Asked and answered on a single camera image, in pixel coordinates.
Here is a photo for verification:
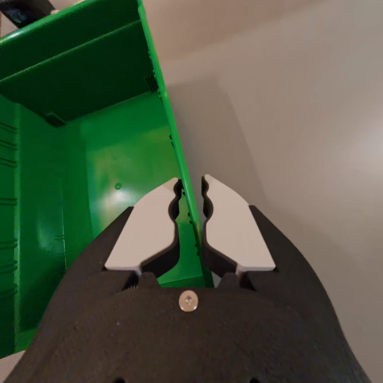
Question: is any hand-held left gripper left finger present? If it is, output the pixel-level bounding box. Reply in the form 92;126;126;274
104;177;183;279

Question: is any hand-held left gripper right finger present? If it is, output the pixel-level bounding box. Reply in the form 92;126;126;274
201;174;276;280

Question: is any green plastic bin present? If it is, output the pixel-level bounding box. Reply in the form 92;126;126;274
0;0;214;359

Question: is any black electronic device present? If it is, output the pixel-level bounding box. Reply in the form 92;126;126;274
0;0;56;29

